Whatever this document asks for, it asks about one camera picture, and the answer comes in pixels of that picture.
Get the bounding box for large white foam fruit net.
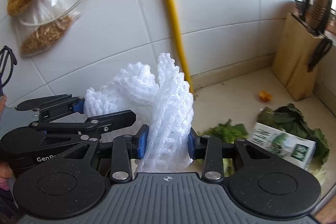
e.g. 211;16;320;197
84;53;194;173

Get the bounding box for green white milk carton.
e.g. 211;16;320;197
248;123;315;169

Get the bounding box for green napa cabbage leaves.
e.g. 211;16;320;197
197;119;248;177

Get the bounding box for small orange peel piece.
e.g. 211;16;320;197
258;90;273;102

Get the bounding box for bag of dried grain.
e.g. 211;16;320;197
18;0;80;57

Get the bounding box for dark green leafy vegetable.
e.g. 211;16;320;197
257;103;330;165

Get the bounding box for pale yellow cabbage leaf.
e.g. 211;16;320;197
306;162;328;185

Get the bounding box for wooden knife block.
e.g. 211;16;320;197
272;14;323;101

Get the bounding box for black cable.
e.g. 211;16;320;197
0;45;18;88

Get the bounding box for yellow gas hose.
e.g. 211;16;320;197
152;0;196;94

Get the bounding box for wooden handled knife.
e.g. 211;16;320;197
308;0;333;36

